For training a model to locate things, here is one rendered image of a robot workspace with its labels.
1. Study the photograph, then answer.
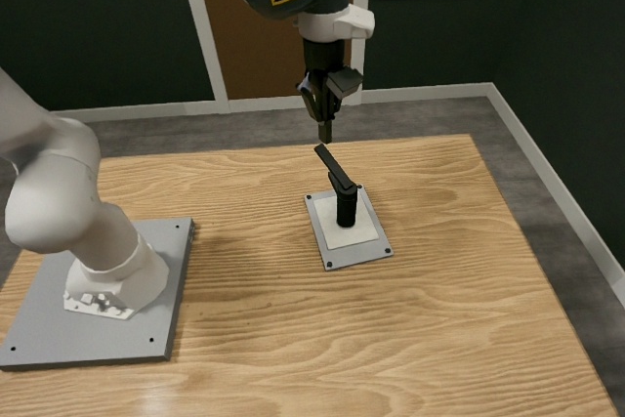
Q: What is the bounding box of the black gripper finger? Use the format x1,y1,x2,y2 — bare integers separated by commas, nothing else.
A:
326,87,342,144
295,72,329,145

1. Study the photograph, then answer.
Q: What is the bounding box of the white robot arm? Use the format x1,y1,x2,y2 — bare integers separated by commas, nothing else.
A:
0,0,375,321

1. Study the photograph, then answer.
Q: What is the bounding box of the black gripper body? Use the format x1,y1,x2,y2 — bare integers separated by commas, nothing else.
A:
303,37,345,90

